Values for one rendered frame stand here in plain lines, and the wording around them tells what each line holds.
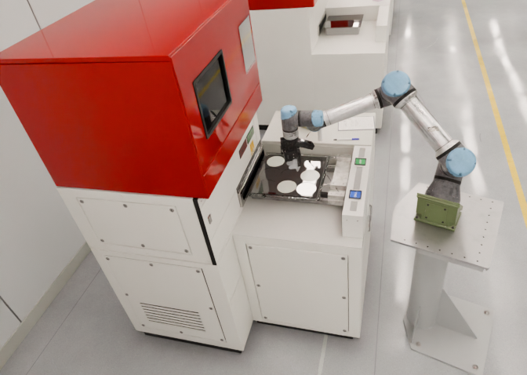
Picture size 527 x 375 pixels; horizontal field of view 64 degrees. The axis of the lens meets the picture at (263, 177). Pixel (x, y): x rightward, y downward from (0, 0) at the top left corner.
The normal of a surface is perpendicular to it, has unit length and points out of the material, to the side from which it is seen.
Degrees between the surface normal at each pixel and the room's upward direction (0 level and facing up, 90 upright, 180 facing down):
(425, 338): 0
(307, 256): 90
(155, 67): 90
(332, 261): 90
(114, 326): 0
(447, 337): 0
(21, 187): 90
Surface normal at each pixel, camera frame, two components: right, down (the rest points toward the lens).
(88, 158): -0.26, 0.62
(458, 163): -0.15, 0.06
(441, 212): -0.54, 0.57
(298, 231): -0.13, -0.78
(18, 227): 0.96, 0.07
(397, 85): -0.30, -0.15
